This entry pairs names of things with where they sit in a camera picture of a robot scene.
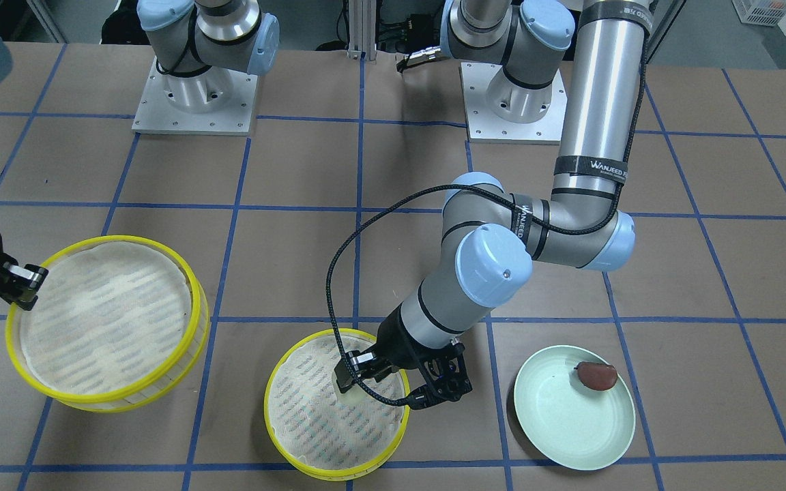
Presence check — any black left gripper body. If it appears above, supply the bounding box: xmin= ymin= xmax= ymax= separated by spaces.
xmin=374 ymin=315 xmax=465 ymax=382

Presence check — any yellow bamboo steamer basket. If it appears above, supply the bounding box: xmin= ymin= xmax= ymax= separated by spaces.
xmin=4 ymin=235 xmax=210 ymax=413

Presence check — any brown steamed bun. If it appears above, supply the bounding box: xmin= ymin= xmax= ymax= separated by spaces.
xmin=574 ymin=361 xmax=620 ymax=391

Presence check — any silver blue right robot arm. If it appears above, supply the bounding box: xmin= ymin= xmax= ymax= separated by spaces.
xmin=0 ymin=1 xmax=280 ymax=311

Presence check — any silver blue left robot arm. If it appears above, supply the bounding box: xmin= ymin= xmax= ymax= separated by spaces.
xmin=332 ymin=1 xmax=656 ymax=409

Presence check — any light green plate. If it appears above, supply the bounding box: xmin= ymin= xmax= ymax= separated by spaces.
xmin=512 ymin=345 xmax=636 ymax=471

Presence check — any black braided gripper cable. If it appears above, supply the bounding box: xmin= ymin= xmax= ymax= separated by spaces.
xmin=325 ymin=38 xmax=651 ymax=407

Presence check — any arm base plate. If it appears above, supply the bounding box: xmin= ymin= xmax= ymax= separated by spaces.
xmin=132 ymin=61 xmax=260 ymax=136
xmin=461 ymin=62 xmax=568 ymax=145

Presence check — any aluminium frame post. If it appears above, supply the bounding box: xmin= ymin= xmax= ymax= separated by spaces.
xmin=345 ymin=0 xmax=379 ymax=64

